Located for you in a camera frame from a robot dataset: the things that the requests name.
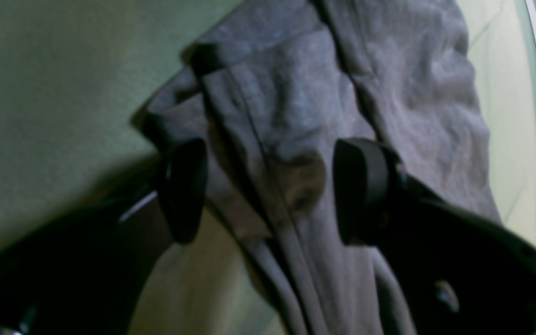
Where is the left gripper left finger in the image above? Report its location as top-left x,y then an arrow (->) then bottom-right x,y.
0,138 -> 208,335

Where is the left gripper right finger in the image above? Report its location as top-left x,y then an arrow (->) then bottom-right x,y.
333,138 -> 536,335

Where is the grey t-shirt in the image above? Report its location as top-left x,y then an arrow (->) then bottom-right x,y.
147,0 -> 500,335

